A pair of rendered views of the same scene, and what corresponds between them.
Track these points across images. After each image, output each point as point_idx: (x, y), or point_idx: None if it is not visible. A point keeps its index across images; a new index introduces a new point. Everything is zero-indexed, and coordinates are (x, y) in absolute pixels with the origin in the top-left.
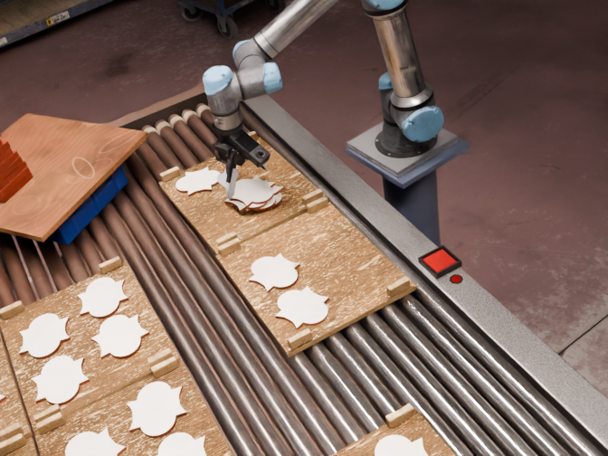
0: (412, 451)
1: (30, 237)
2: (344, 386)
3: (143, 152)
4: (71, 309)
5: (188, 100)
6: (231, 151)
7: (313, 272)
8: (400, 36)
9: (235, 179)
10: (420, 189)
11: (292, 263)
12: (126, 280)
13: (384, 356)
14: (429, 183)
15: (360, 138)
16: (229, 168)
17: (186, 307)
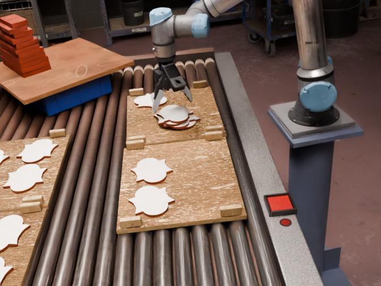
0: None
1: (19, 100)
2: (139, 272)
3: (135, 78)
4: (16, 152)
5: (182, 55)
6: (161, 76)
7: (178, 180)
8: (309, 13)
9: (160, 99)
10: (314, 156)
11: (167, 168)
12: (59, 146)
13: (186, 261)
14: (323, 154)
15: (280, 105)
16: (156, 88)
17: (82, 175)
